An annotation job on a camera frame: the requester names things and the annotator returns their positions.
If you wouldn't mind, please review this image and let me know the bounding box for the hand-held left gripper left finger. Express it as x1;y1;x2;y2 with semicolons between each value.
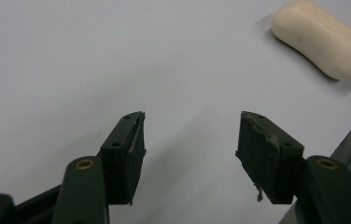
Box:
51;110;147;224

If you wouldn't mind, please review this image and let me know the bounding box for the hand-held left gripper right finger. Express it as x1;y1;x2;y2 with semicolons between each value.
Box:
234;110;351;224

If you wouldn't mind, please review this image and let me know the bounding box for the cream bar of soap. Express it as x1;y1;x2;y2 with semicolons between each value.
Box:
270;0;351;81

